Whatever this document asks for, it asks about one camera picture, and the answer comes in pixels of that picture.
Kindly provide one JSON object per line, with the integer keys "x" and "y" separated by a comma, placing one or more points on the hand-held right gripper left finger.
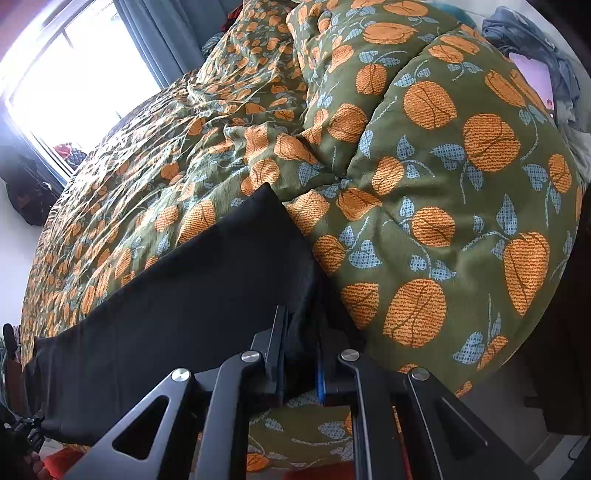
{"x": 277, "y": 355}

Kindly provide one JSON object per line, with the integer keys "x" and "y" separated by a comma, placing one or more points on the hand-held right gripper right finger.
{"x": 320, "y": 383}

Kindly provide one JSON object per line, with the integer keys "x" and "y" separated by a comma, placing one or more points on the black pants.
{"x": 184, "y": 300}

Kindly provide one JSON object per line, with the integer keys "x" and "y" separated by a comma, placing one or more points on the person's red fleece garment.
{"x": 62, "y": 461}

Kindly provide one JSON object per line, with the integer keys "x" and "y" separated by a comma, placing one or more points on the orange-print green quilt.
{"x": 415, "y": 184}

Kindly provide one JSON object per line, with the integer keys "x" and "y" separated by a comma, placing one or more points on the dark hanging coats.
{"x": 25, "y": 191}

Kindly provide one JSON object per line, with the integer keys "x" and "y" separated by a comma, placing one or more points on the dark bedside furniture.
{"x": 565, "y": 332}

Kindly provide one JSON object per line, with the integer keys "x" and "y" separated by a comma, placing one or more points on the red clothes by window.
{"x": 69, "y": 153}

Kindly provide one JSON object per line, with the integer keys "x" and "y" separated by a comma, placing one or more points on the window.
{"x": 78, "y": 74}

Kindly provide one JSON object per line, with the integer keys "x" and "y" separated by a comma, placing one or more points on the blue curtain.
{"x": 157, "y": 32}

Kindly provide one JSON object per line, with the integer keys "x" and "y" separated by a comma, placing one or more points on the blue-grey bedside clothes pile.
{"x": 540, "y": 41}

